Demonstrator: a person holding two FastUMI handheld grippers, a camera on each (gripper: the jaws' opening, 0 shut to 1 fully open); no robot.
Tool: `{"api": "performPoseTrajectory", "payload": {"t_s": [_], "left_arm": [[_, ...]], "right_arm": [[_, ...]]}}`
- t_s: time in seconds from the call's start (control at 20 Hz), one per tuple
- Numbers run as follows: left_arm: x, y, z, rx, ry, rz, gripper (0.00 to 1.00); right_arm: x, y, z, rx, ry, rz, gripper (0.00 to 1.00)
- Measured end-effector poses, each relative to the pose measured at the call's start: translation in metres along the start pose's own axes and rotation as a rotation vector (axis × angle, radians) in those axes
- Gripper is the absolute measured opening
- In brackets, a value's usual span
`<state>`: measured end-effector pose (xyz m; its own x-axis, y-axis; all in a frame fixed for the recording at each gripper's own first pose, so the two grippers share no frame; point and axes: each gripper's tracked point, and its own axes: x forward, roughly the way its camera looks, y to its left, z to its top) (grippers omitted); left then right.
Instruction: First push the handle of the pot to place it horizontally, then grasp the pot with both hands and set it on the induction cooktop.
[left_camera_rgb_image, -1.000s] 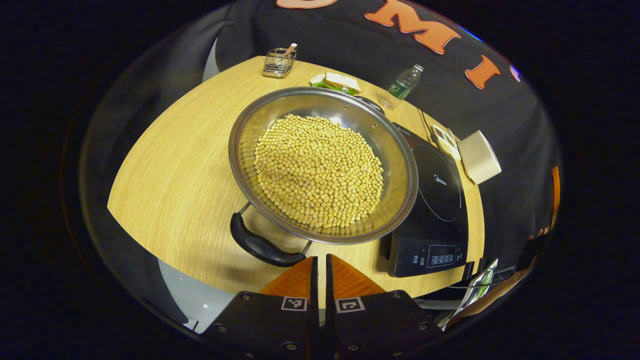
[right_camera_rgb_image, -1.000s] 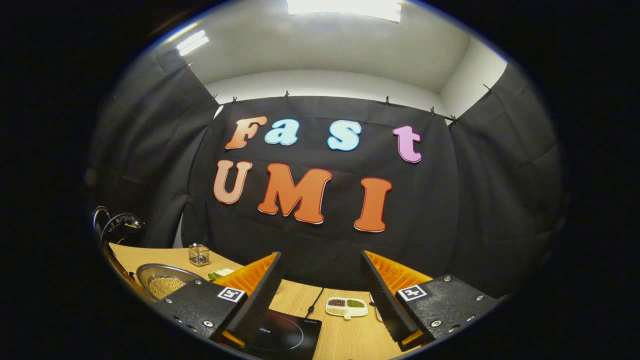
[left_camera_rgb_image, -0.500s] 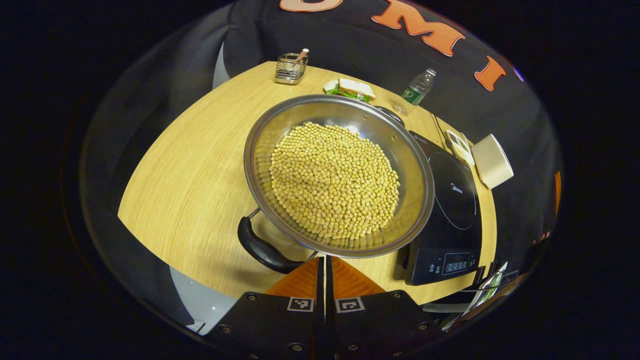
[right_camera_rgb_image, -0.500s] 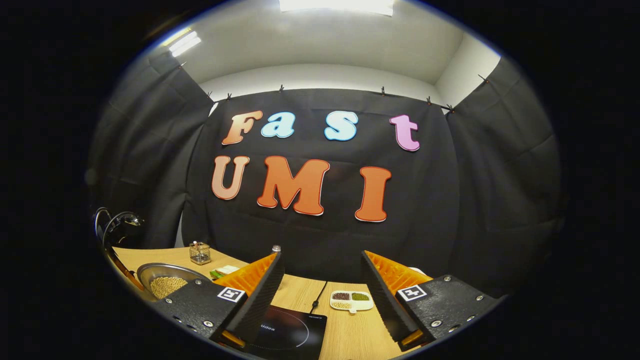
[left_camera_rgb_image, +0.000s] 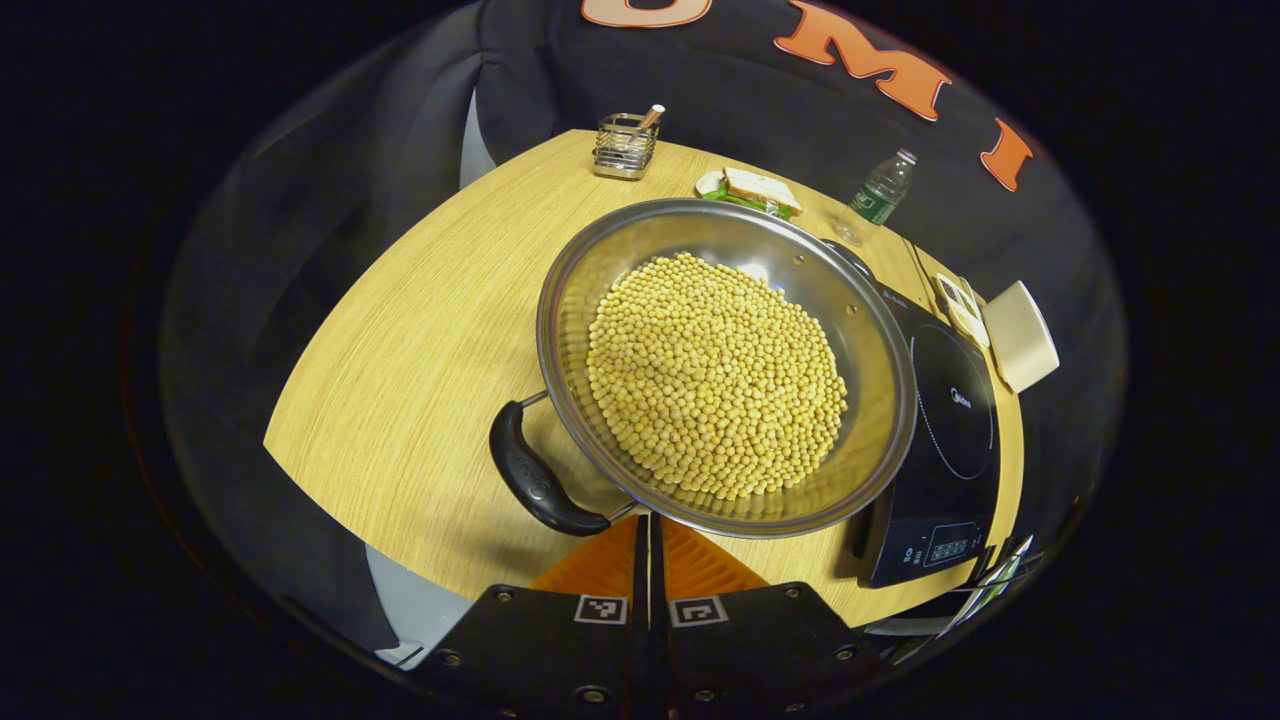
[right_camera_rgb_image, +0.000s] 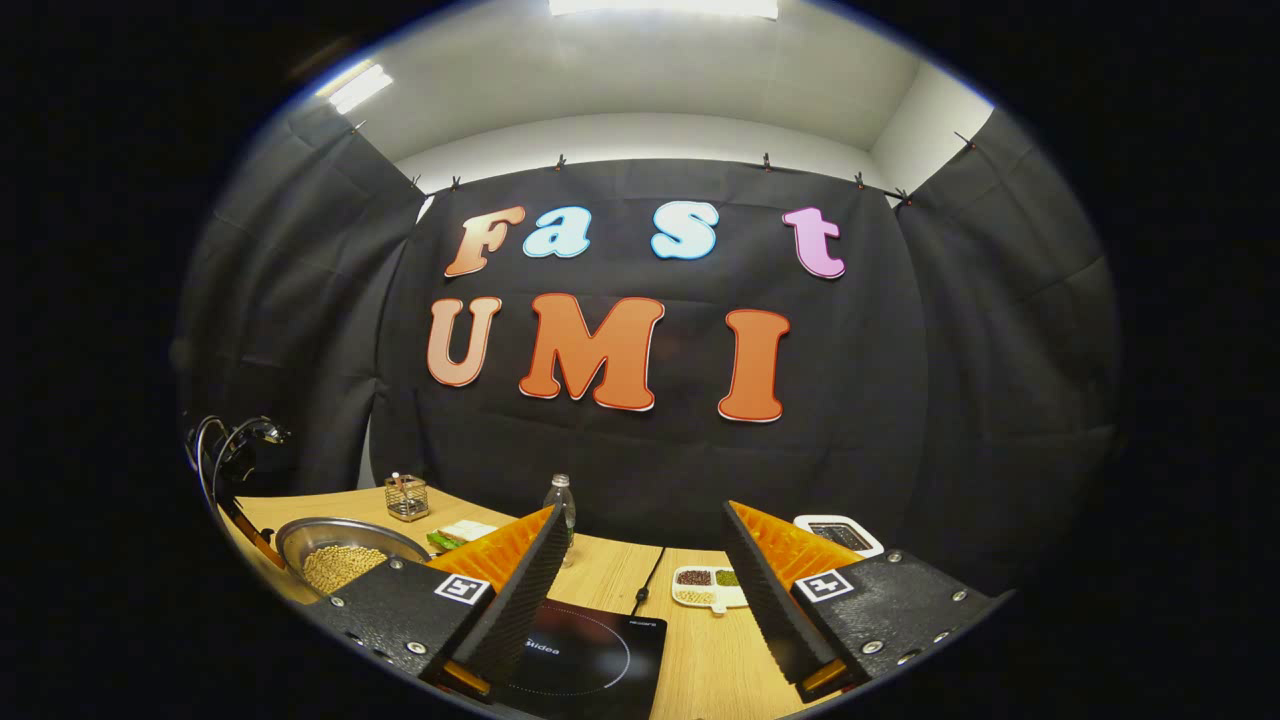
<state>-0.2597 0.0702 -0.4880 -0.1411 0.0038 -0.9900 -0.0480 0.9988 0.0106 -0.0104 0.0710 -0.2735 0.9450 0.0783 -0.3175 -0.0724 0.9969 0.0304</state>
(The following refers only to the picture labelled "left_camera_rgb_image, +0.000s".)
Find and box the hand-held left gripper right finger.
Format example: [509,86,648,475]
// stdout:
[652,515,881,720]

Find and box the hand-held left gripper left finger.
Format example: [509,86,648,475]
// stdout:
[415,515,651,720]

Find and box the black induction cooktop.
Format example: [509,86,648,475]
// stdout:
[820,240,1003,589]

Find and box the stainless steel pot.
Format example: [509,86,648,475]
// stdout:
[488,198,919,541]

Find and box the pile of yellow soybeans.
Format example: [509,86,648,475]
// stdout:
[585,252,849,501]

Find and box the white divided plate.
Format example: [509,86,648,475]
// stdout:
[933,272,991,349]

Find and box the white toaster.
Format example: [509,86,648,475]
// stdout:
[982,281,1061,393]

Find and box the small white round plate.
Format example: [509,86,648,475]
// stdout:
[696,170,801,219]

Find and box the clear plastic water bottle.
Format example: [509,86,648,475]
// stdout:
[850,149,918,226]

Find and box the black backdrop cloth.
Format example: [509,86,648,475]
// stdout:
[160,0,1131,651]

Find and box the black cooktop power cable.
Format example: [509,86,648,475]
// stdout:
[903,238,938,293]

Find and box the metal wire utensil holder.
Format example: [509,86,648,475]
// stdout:
[593,112,661,181]

